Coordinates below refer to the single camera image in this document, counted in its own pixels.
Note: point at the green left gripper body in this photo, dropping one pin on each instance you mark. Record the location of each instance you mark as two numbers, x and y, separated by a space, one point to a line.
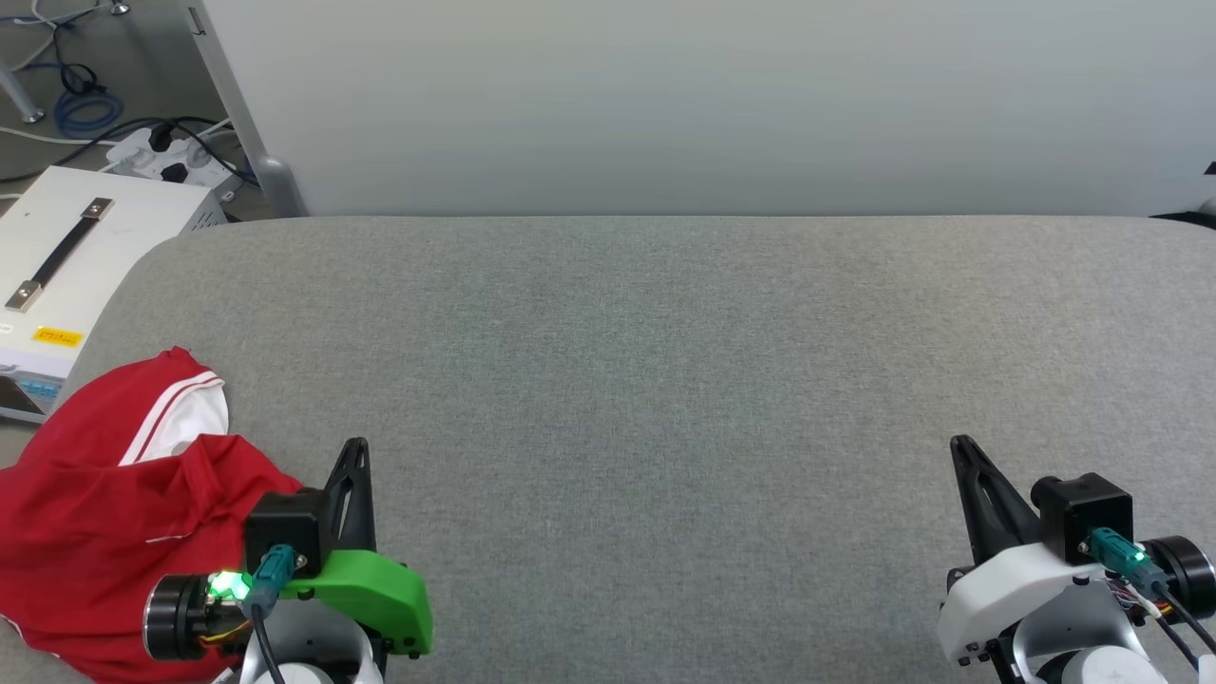
380 594

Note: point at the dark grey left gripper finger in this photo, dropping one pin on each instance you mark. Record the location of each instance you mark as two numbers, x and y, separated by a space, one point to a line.
365 513
336 513

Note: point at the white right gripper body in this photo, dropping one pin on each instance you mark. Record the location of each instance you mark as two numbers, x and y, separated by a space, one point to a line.
1016 598

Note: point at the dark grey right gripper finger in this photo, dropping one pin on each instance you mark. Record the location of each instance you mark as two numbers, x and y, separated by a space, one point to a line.
1009 518
967 503

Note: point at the red and white garment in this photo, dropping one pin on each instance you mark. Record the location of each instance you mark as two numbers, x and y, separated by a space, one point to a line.
85 513

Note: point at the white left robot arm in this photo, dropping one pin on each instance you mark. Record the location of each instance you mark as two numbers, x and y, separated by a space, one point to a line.
304 670

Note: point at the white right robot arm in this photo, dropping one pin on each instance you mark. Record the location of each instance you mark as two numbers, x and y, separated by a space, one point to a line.
1092 665

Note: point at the black and white device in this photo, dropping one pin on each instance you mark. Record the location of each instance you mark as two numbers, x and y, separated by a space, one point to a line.
1187 217

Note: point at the white power strip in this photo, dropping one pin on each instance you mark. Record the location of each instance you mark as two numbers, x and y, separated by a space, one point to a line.
157 161

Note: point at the white partition panel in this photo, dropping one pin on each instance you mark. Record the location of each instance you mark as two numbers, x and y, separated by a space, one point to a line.
712 104

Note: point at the grey metal table leg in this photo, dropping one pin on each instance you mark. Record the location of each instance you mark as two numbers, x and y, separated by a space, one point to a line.
17 95

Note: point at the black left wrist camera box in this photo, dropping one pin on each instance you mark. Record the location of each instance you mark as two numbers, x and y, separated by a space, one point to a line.
285 527

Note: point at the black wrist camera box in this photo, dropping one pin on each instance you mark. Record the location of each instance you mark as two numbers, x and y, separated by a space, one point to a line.
285 527
1083 513

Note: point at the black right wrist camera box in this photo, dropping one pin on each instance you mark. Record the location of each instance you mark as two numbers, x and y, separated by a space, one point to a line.
1083 513

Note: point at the grey metal partition post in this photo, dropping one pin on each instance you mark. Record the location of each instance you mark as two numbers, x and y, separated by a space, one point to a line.
249 123

